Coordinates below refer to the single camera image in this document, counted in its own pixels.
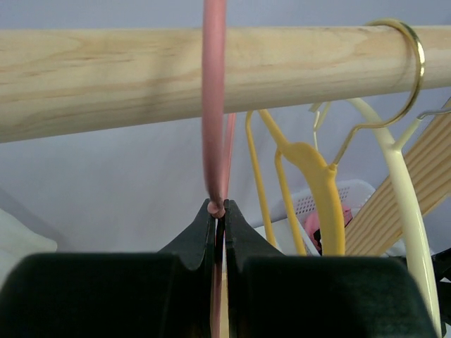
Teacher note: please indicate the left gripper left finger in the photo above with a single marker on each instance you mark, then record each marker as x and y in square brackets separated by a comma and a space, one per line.
[148, 294]

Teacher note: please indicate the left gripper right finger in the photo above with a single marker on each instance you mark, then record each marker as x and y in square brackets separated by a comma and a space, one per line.
[274, 295]

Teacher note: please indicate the pink t shirt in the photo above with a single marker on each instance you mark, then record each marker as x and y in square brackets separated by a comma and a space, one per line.
[312, 226]

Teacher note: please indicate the yellow hanger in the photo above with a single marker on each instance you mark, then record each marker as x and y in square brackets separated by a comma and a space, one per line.
[317, 172]

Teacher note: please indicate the pink hanger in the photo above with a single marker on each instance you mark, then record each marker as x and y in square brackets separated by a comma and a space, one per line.
[217, 140]

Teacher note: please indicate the cream hanger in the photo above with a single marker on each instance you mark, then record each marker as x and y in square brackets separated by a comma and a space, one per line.
[419, 261]

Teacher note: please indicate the white t shirt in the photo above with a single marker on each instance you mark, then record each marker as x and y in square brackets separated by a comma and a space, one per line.
[17, 242]

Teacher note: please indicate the wooden clothes rack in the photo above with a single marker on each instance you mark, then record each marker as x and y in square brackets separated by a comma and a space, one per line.
[100, 130]

